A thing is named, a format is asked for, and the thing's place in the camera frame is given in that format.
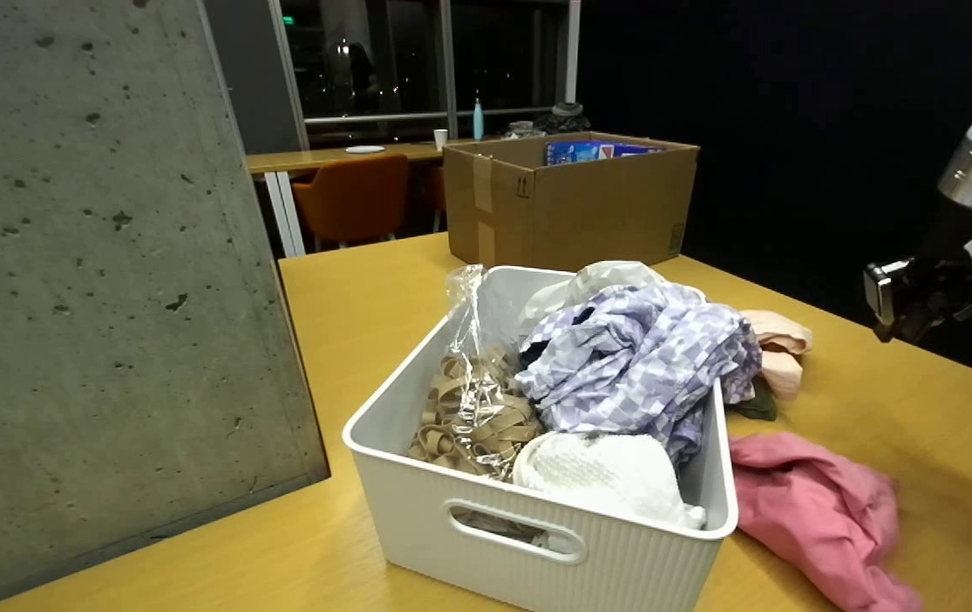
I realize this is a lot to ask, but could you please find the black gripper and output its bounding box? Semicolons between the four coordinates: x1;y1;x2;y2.
904;223;972;345

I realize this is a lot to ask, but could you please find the beige cloth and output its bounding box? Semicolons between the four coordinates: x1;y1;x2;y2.
734;307;816;405

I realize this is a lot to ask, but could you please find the pink cloth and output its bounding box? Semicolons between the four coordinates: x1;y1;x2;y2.
732;430;923;612

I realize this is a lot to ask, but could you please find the blue patterned cloth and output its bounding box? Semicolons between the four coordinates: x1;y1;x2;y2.
513;282;763;470

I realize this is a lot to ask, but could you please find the thin white cloth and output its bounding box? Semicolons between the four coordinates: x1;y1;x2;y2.
516;258;684;334

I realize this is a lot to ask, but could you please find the white plastic laundry basket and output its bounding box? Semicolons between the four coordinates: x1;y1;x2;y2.
338;265;742;612

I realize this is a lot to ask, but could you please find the blue package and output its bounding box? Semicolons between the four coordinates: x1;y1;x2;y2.
543;137;651;166

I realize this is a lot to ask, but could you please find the folded white towel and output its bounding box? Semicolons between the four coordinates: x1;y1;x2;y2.
509;427;708;532

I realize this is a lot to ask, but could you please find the large cardboard box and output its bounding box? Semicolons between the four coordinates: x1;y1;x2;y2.
443;132;704;270

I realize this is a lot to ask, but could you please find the orange chair with white legs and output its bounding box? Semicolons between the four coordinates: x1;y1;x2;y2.
287;154;411;252

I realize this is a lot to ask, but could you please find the grey concrete pillar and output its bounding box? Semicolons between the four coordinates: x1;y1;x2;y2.
0;0;334;612

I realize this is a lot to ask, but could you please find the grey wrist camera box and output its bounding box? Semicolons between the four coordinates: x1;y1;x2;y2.
860;253;922;334

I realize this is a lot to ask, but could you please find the white window frame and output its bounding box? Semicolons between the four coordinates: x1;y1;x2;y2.
260;0;584;147

